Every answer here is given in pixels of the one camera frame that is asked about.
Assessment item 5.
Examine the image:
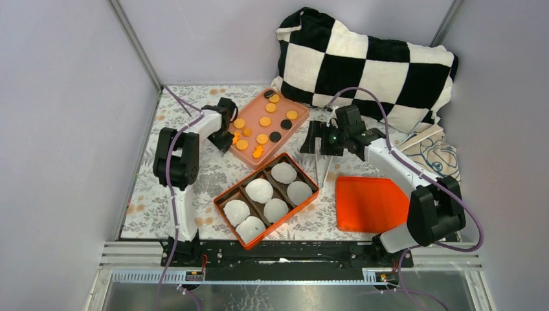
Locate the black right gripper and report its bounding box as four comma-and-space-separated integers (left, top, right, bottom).
299, 121, 349, 157

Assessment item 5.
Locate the yellow round biscuit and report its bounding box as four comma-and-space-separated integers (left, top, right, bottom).
256, 133, 269, 145
259, 117, 271, 127
268, 94, 280, 104
233, 118, 245, 130
235, 139, 249, 151
286, 110, 298, 121
265, 102, 277, 113

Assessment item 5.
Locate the pink cookie tray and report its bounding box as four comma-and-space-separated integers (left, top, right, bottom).
229, 88, 309, 169

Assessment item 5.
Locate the orange cookie box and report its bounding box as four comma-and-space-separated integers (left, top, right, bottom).
214, 153, 320, 250

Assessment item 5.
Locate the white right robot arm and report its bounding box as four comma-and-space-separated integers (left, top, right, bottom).
300, 106, 466, 267

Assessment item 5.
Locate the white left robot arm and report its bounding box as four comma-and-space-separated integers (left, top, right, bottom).
153, 97, 238, 266

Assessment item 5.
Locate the orange fish cookie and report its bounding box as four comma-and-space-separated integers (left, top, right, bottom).
232, 131, 241, 144
252, 144, 264, 159

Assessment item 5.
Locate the swirl butter cookie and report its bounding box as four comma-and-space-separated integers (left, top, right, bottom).
241, 127, 252, 137

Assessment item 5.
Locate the white paper cup liner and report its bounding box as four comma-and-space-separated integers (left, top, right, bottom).
223, 200, 251, 227
287, 181, 313, 206
263, 198, 289, 223
245, 178, 274, 204
236, 216, 265, 244
271, 162, 297, 185

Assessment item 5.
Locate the black sandwich cookie tilted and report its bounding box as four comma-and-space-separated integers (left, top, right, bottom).
263, 89, 275, 98

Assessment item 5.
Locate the black white checkered pillow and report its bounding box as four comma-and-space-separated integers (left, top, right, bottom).
272, 7, 458, 133

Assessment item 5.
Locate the orange box lid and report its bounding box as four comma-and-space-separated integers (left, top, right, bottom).
335, 176, 409, 234

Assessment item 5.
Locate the beige blue printed cloth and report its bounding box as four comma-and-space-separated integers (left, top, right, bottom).
398, 124, 461, 182

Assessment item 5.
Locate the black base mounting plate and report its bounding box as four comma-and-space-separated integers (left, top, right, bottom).
161, 238, 414, 282

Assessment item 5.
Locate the aluminium frame rail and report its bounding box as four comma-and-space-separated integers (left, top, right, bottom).
87, 240, 495, 310

